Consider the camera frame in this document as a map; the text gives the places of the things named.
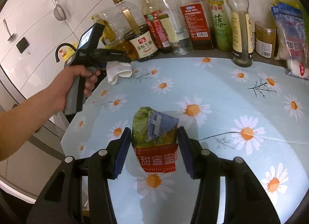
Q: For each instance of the person's left hand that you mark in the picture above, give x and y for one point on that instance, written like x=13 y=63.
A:
x=70 y=79

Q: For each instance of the daisy print blue tablecloth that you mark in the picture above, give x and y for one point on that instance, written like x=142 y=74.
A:
x=217 y=93

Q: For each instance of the black curved faucet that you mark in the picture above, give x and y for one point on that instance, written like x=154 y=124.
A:
x=57 y=55

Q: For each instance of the person's left forearm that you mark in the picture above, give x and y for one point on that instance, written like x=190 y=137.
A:
x=24 y=127

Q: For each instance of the dark bottle with red label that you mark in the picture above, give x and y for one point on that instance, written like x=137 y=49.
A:
x=154 y=28

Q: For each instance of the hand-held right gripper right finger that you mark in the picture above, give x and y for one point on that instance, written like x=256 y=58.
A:
x=185 y=152

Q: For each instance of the green and red snack packet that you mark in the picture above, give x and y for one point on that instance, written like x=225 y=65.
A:
x=154 y=142

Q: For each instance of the large clear bottle red label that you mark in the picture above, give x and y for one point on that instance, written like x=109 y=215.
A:
x=195 y=21

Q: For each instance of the clear bottle with olive label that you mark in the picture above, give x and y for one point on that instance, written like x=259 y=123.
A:
x=167 y=28

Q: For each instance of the clear bottle with beige label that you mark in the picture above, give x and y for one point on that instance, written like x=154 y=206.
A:
x=237 y=33

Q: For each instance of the blue and white plastic bag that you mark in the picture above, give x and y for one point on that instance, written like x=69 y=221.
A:
x=289 y=33

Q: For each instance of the large cooking oil jug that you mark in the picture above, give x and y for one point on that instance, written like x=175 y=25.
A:
x=113 y=21

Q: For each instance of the dark soy sauce jug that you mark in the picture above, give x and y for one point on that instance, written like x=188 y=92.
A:
x=142 y=45

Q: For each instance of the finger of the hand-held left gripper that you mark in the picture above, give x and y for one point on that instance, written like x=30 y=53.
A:
x=127 y=59

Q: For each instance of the black wall switch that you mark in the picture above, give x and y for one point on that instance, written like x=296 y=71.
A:
x=23 y=45

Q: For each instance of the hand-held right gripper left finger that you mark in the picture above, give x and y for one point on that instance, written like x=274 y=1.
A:
x=120 y=156

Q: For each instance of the white and red packet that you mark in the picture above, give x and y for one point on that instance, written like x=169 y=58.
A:
x=299 y=68

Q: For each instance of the bottle with green label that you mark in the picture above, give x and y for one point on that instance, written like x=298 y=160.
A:
x=219 y=23

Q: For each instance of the small jar of yellow paste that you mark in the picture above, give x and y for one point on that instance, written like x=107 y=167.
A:
x=265 y=43

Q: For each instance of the hanging metal strainer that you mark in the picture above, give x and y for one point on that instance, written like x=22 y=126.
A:
x=60 y=11

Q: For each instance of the hanging metal utensil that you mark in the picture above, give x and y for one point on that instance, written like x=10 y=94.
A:
x=7 y=28

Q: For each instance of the white napkin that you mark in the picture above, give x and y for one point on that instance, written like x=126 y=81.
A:
x=118 y=72

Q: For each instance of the yellow plastic object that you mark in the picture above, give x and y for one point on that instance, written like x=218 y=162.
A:
x=67 y=56

